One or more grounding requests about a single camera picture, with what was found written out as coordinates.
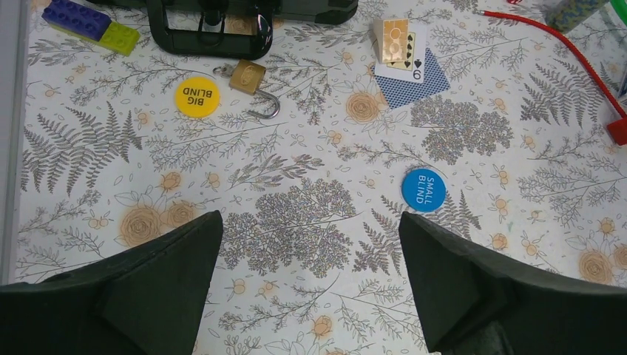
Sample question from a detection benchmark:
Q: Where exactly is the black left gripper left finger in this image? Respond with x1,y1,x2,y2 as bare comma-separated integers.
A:
1,211,223,354

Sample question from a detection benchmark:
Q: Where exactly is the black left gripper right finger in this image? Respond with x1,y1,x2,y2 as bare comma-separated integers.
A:
399,212,626,354

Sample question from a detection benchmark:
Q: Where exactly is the red cable lock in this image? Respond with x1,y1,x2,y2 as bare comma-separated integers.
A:
477,10,627,146

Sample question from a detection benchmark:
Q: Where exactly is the blue small blind chip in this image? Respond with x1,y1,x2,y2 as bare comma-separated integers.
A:
401,168,447,213

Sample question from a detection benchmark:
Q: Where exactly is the yellow big blind chip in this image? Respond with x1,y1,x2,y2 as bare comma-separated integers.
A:
174,77,220,118

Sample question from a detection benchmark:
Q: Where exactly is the blue-backed playing card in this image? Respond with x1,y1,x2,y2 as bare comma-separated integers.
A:
374,48,451,109

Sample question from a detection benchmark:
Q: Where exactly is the nine of spades card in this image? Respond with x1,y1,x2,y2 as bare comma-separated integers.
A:
374,24,428,84

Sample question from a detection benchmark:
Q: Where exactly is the brass padlock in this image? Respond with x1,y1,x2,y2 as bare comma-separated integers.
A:
212,59,280,119

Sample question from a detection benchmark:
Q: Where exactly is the yellow-green toy brick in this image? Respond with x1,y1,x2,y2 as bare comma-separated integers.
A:
98,22,140,56

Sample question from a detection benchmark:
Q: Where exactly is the gold patterned card deck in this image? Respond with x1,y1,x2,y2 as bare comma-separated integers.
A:
373,18,409,64

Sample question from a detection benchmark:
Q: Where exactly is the blue toy brick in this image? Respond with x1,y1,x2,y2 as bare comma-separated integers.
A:
41,0,112,41

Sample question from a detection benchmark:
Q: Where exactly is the dark green carrying case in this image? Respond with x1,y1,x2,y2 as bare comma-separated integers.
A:
88,0,359,61

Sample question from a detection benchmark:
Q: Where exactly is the grey patterned cylinder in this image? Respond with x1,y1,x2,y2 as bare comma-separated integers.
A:
544,0,608,33

